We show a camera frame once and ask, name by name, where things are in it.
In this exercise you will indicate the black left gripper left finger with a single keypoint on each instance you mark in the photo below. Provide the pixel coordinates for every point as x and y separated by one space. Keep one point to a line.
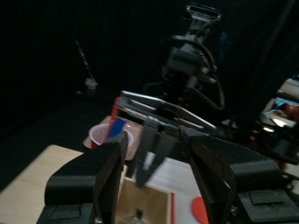
78 186

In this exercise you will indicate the blue dough cutter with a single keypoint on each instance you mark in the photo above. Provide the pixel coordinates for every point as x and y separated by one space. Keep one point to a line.
117 128

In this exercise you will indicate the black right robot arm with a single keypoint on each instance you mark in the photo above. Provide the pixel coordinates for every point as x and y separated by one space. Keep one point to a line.
183 59

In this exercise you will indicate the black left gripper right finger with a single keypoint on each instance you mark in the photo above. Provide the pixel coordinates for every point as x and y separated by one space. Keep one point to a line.
241 180

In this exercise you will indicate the thin diagonal brace rod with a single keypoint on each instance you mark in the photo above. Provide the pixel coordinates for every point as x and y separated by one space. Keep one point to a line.
83 57

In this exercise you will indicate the red plastic cup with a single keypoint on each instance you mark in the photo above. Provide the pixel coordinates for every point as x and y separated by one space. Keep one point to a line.
98 137

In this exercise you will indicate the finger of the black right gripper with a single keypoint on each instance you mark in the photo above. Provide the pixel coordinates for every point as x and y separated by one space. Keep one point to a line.
167 143
147 145

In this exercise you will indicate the white cutting board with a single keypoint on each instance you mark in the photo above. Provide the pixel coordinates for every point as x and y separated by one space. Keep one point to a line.
175 178

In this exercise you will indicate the red drawer with wooden knob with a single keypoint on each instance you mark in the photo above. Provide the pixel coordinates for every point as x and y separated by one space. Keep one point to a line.
173 210

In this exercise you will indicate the white frame foot block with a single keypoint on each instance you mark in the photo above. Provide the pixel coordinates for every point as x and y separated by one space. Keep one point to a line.
91 83

